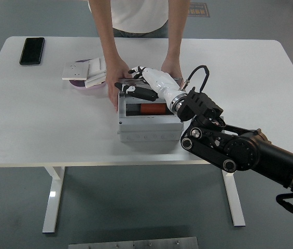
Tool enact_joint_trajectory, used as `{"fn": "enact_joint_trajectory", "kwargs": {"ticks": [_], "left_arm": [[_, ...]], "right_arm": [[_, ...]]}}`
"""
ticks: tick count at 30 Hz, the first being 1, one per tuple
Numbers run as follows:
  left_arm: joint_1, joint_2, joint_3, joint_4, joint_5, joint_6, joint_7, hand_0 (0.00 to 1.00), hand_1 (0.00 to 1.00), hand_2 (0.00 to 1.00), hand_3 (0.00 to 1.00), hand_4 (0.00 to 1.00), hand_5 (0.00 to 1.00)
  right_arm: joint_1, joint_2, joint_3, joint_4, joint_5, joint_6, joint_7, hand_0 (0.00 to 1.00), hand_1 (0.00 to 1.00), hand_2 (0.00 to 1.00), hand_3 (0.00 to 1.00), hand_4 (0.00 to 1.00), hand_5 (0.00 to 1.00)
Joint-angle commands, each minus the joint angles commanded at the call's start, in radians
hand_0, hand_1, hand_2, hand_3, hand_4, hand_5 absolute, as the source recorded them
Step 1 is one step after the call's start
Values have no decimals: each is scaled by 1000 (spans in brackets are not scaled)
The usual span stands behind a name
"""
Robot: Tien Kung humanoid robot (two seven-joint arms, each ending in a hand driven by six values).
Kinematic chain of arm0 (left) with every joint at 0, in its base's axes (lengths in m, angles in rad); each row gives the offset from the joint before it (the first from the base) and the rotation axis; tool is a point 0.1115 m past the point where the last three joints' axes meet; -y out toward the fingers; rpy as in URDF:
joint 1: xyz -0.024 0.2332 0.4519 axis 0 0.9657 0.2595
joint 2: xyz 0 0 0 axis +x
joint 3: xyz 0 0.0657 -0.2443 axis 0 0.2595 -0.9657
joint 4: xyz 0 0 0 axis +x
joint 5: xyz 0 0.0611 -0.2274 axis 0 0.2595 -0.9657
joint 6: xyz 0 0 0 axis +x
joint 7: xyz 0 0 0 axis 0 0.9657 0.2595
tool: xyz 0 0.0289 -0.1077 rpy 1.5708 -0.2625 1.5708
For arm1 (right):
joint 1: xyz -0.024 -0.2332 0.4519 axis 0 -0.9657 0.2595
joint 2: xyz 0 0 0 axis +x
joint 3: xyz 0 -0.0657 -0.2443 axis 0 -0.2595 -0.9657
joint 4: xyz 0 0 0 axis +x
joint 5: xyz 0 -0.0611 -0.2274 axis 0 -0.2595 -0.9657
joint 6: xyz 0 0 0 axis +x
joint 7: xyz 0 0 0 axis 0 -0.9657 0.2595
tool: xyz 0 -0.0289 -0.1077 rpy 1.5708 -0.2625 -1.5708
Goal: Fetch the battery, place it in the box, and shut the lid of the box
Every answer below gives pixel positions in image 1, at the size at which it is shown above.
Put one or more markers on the white socket panel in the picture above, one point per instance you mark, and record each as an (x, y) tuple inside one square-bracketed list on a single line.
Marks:
[(75, 70)]

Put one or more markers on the person's left forearm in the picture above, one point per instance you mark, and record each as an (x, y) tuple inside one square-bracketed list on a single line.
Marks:
[(176, 31)]

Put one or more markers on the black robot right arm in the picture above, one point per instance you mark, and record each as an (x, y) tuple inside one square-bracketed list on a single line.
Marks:
[(242, 153)]

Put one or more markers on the orange cylindrical battery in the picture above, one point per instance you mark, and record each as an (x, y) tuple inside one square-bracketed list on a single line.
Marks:
[(152, 109)]

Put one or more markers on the person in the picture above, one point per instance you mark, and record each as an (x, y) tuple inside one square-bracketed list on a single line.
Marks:
[(138, 15)]

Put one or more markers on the person's left hand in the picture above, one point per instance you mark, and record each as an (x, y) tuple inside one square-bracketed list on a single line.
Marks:
[(172, 68)]

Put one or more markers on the white table leg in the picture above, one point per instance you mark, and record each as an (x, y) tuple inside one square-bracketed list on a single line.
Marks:
[(235, 207), (54, 197)]

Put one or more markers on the grey metal plate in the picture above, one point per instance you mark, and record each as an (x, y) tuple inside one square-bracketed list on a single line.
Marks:
[(136, 243)]

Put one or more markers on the grey electrical enclosure box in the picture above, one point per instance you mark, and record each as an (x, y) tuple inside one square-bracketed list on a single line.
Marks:
[(146, 127)]

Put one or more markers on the dark floor sign yellow text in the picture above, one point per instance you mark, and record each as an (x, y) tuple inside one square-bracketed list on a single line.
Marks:
[(199, 10)]

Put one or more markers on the smoky transparent box lid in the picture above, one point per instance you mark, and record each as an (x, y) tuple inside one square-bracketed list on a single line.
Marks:
[(133, 82)]

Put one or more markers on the person's right hand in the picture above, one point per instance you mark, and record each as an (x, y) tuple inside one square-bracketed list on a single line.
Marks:
[(112, 77)]

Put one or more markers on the white panel with grey edge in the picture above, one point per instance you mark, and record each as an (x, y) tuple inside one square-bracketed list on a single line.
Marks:
[(94, 81)]

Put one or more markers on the purple bowl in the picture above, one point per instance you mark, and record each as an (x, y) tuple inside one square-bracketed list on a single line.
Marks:
[(77, 84)]

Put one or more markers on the white switch panel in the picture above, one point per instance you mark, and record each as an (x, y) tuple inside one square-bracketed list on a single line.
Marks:
[(98, 64)]

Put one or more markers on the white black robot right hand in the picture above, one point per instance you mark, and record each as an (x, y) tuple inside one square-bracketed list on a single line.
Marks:
[(161, 81)]

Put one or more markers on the black smartphone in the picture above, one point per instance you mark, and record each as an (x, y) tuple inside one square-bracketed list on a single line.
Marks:
[(32, 50)]

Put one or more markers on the person's right forearm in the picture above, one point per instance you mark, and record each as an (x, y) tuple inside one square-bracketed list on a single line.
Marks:
[(106, 31)]

